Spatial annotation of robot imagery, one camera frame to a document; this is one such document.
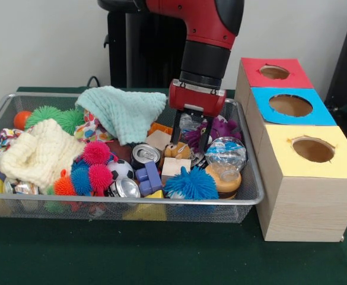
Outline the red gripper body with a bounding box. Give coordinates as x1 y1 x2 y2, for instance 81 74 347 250
168 79 228 119

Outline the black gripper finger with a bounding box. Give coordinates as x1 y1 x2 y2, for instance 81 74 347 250
196 115 215 154
170 109 186 145

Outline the small tan plush toy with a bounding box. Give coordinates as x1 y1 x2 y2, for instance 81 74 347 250
164 141 191 160

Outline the mint green waffle cloth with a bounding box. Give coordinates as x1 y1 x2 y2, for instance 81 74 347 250
75 85 167 146

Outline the white cloth with colourful dots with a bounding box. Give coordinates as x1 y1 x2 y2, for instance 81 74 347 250
74 109 114 143

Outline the wooden box with three holes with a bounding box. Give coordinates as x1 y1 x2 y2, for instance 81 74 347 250
234 57 347 243

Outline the purple spiky monster toy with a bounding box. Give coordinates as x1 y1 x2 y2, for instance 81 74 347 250
184 117 242 149

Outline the crushed clear plastic bottle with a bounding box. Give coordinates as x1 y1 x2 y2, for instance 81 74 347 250
205 136 247 173

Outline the blue spiky rubber ball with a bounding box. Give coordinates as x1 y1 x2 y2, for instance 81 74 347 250
163 166 219 200

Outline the tan toy burger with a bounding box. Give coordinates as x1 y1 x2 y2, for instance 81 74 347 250
205 164 242 200

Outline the cream waffle cloth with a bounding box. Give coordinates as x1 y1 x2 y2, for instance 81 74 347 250
0 118 87 194

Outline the orange smooth ball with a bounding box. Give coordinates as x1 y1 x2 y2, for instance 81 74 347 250
12 110 33 131

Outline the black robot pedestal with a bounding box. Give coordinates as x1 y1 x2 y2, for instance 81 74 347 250
97 0 192 90

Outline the silver wire mesh bin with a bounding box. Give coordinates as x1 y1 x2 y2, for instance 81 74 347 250
0 91 265 224

